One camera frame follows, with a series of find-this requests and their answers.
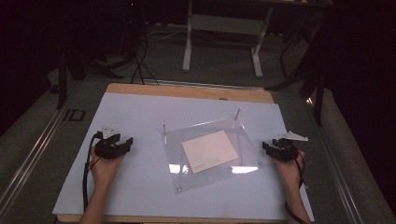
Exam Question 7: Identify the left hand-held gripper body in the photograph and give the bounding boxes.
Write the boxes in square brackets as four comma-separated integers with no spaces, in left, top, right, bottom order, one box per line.
[92,125,129,161]

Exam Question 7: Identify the aluminium rail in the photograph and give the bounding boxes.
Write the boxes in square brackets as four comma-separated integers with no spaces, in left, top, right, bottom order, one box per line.
[303,99,367,224]
[0,92,76,216]

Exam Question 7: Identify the white desk frame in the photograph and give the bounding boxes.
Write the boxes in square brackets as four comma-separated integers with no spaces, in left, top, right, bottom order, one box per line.
[181,0,276,79]

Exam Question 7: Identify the photo card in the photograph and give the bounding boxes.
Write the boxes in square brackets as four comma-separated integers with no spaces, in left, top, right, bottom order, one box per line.
[180,130,240,175]

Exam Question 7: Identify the black floor cables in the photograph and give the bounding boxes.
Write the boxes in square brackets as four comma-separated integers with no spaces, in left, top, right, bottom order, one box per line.
[130,36,161,86]

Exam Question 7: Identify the white floor cable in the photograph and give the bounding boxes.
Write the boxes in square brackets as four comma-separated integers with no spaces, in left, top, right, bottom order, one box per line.
[145,24,189,43]

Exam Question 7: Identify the white board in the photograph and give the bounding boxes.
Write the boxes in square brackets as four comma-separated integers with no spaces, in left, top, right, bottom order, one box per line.
[51,91,316,222]

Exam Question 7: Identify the person's right hand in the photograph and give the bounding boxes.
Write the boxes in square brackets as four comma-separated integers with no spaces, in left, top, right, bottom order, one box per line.
[272,150,306,189]

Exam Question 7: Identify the black stand legs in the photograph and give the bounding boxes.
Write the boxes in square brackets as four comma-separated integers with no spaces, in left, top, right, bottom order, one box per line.
[264,18,329,127]

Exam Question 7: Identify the person's left hand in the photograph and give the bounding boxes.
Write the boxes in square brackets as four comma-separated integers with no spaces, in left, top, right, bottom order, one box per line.
[89,151,126,189]

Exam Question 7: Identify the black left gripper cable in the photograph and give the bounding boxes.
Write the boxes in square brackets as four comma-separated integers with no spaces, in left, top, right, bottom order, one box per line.
[81,132,104,213]

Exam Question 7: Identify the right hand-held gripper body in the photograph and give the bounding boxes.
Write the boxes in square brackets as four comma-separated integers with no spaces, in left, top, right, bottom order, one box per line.
[270,131,309,163]

